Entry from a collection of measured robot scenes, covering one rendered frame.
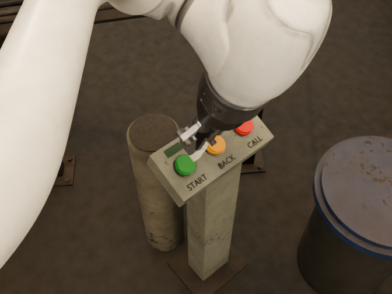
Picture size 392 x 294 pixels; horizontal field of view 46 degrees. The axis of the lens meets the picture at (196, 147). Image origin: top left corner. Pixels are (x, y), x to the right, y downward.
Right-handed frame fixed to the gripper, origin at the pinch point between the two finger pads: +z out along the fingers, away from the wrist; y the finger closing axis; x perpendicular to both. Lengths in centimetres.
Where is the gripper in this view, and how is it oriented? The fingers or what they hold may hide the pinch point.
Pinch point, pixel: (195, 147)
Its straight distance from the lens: 78.4
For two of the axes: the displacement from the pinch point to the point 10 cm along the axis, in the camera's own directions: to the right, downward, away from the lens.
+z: -2.2, 3.4, 9.2
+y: -7.7, 5.1, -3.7
